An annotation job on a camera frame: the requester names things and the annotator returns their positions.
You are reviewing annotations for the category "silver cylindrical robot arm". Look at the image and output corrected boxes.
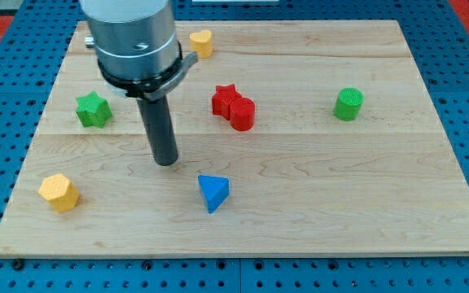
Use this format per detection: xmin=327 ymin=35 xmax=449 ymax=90
xmin=80 ymin=0 xmax=183 ymax=97

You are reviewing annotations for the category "red star block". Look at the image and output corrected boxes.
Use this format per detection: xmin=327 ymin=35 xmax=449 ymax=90
xmin=212 ymin=84 xmax=242 ymax=120

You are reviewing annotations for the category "yellow heart block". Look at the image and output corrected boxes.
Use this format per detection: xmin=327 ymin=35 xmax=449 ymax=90
xmin=189 ymin=29 xmax=213 ymax=59

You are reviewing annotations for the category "green star block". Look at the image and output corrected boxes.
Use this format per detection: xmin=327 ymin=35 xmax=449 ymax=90
xmin=76 ymin=91 xmax=112 ymax=129

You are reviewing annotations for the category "red cylinder block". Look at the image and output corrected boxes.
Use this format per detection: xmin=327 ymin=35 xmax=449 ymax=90
xmin=230 ymin=98 xmax=256 ymax=131

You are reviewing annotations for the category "blue triangle block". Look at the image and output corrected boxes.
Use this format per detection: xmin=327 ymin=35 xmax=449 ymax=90
xmin=198 ymin=175 xmax=230 ymax=214

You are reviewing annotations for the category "light wooden board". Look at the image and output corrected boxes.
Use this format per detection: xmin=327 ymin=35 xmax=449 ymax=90
xmin=0 ymin=20 xmax=469 ymax=259

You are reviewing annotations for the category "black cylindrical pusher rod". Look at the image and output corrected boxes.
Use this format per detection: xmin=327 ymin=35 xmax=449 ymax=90
xmin=137 ymin=96 xmax=178 ymax=166

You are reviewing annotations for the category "green cylinder block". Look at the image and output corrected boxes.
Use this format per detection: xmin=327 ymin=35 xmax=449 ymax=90
xmin=333 ymin=88 xmax=364 ymax=121

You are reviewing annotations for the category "yellow hexagon block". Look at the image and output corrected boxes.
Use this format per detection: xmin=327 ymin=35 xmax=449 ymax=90
xmin=38 ymin=173 xmax=80 ymax=213

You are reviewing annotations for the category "black clamp ring with lever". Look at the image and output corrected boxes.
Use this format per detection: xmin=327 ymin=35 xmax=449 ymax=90
xmin=97 ymin=42 xmax=199 ymax=103

